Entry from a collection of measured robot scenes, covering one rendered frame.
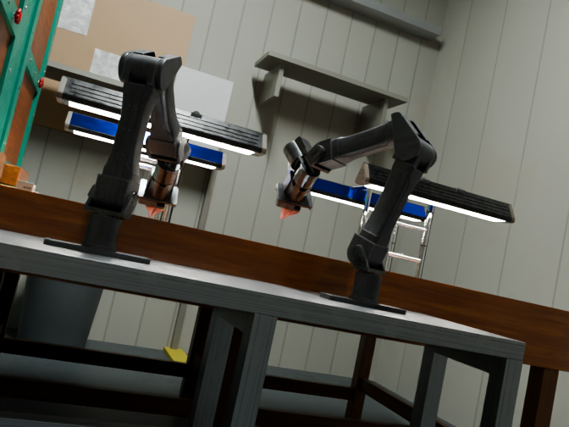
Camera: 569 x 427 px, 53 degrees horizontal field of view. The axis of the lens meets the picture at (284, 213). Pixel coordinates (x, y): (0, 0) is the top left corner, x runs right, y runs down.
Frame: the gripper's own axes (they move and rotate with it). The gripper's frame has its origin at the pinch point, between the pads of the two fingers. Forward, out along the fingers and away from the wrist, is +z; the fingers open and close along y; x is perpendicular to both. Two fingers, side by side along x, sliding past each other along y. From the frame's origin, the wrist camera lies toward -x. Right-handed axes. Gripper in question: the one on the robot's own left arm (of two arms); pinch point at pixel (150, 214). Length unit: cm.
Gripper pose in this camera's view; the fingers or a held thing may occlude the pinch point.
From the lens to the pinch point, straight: 159.6
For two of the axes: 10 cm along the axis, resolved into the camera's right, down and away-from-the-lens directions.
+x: 0.5, 7.2, -6.9
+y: -9.2, -2.3, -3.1
